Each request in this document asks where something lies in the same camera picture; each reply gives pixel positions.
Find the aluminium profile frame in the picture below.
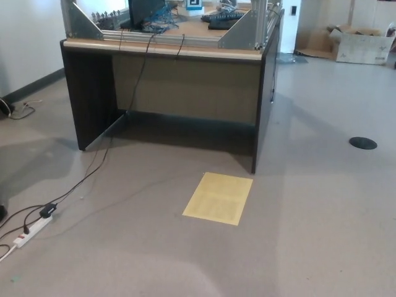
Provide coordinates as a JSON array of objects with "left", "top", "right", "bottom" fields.
[{"left": 60, "top": 0, "right": 285, "bottom": 51}]

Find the clear plastic sheet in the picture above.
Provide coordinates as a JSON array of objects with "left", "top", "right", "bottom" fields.
[{"left": 277, "top": 51, "right": 310, "bottom": 64}]

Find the long black cable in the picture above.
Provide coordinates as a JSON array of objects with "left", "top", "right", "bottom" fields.
[{"left": 54, "top": 32, "right": 157, "bottom": 207}]

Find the open white cardboard box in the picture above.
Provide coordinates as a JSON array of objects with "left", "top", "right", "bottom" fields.
[{"left": 329, "top": 25, "right": 394, "bottom": 66}]

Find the blue cable bundle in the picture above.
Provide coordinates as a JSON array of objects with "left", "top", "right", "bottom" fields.
[{"left": 142, "top": 1, "right": 181, "bottom": 33}]

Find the white box with black marker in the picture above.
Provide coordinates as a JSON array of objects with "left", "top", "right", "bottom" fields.
[{"left": 184, "top": 0, "right": 207, "bottom": 19}]

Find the white power strip cord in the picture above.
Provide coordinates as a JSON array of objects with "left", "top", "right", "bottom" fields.
[{"left": 0, "top": 243, "right": 17, "bottom": 261}]

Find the white loose cable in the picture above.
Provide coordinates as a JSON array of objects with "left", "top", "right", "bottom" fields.
[{"left": 9, "top": 99, "right": 43, "bottom": 120}]

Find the white power strip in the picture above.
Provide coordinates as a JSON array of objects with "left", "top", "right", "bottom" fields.
[{"left": 12, "top": 213, "right": 53, "bottom": 248}]

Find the black monitor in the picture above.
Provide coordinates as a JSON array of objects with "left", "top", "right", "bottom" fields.
[{"left": 127, "top": 0, "right": 166, "bottom": 30}]

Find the thin black hanging cable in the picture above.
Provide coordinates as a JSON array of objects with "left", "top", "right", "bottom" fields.
[{"left": 267, "top": 7, "right": 284, "bottom": 103}]

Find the black power adapter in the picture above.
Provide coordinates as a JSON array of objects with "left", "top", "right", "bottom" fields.
[{"left": 39, "top": 202, "right": 59, "bottom": 218}]

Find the yellow paper sheet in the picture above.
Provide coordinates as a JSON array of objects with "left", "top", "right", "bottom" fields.
[{"left": 181, "top": 172, "right": 254, "bottom": 226}]

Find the black round object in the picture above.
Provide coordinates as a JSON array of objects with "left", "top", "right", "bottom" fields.
[{"left": 0, "top": 97, "right": 15, "bottom": 118}]

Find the black round floor cover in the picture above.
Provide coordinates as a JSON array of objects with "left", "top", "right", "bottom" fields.
[{"left": 348, "top": 136, "right": 378, "bottom": 150}]

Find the black flat keyboard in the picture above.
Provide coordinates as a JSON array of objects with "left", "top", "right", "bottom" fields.
[{"left": 207, "top": 19, "right": 239, "bottom": 31}]

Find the dark desk with beige top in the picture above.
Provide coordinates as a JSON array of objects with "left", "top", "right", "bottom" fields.
[{"left": 58, "top": 30, "right": 281, "bottom": 174}]

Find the black plug with cable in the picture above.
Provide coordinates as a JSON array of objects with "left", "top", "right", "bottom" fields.
[{"left": 0, "top": 206, "right": 47, "bottom": 241}]

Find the flattened brown cardboard box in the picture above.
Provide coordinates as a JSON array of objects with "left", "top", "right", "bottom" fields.
[{"left": 295, "top": 27, "right": 338, "bottom": 61}]

